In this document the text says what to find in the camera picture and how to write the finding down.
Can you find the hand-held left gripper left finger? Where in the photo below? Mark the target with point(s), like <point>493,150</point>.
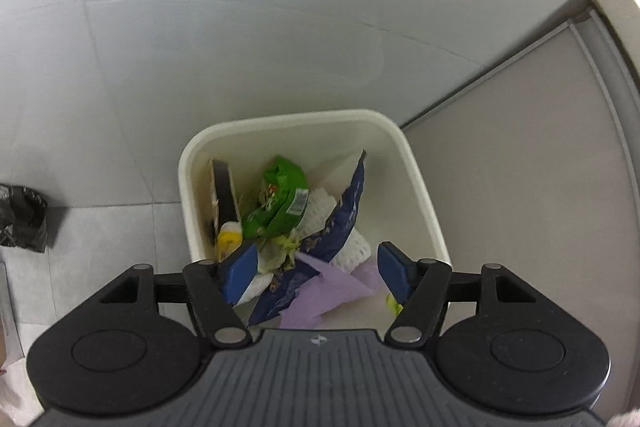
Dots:
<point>240,272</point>

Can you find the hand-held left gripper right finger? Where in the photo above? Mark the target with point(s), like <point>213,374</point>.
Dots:
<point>392,272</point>

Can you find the purple glove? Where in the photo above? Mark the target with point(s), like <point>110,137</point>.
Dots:
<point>325,292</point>

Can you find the blue noodle packet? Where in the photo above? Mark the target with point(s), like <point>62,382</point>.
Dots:
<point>345,212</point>

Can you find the green snack packet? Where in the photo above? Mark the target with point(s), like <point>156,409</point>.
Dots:
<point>280,197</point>

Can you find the white foam fruit net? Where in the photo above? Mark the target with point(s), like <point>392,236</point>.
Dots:
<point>320,209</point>

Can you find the white plastic bin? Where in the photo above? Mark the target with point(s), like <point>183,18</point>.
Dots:
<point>310,142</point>

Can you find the grey cabinet door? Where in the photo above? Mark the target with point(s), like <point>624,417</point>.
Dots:
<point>525,207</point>

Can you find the black plastic bag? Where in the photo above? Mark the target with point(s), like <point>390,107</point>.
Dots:
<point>22,217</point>

